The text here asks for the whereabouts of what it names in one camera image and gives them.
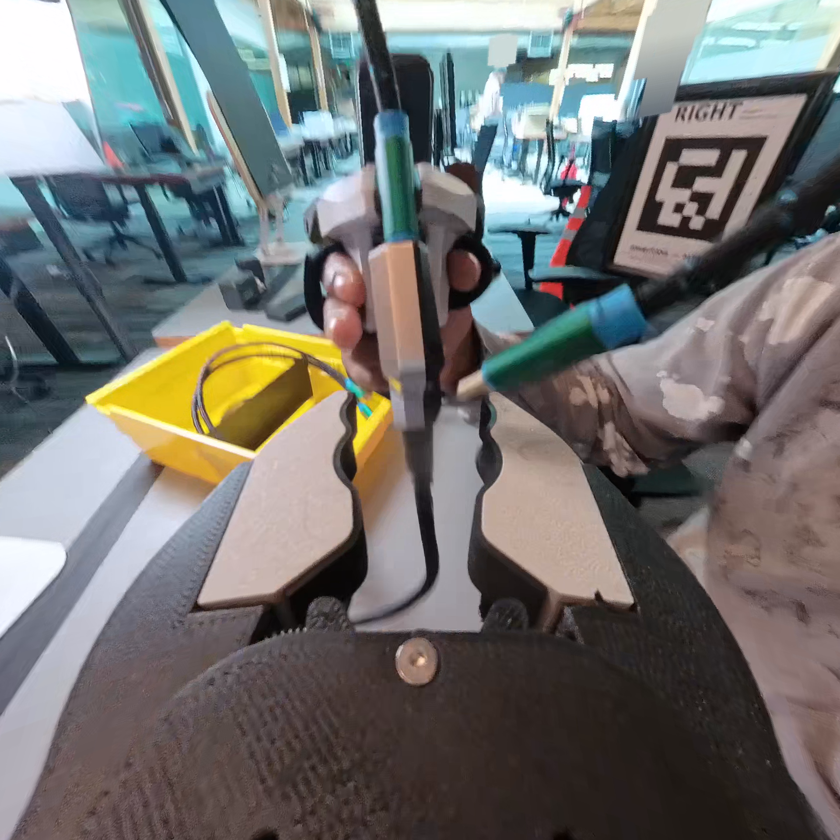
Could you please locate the yellow plastic bin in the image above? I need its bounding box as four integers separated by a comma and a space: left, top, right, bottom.
85, 320, 395, 487

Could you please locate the black rectangular box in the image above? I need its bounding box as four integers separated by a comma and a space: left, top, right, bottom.
217, 269, 266, 311

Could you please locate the orange white traffic cone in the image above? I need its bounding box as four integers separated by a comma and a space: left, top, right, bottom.
541, 184, 595, 299

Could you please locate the white tablet stand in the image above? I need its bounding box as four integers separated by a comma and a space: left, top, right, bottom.
0, 537, 68, 637

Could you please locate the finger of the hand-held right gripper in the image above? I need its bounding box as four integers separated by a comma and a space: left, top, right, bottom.
416, 164, 481, 328
304, 166, 383, 333

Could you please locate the black bin divider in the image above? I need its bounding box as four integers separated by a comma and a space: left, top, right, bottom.
213, 361, 315, 450

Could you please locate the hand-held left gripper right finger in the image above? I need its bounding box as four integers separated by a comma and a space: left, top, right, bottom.
468, 394, 637, 632

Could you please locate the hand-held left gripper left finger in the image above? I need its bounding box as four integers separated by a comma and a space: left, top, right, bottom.
197, 392, 368, 630

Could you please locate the black multiport usb hub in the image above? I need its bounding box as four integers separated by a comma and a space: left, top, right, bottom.
367, 239, 444, 434

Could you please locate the framed black white marker sign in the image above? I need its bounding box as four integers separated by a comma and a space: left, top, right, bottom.
607, 71, 840, 277

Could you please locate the person's right forearm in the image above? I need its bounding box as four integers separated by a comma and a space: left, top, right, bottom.
476, 233, 840, 500

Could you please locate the person's grey hoodie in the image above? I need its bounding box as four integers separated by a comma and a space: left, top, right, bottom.
669, 459, 840, 840

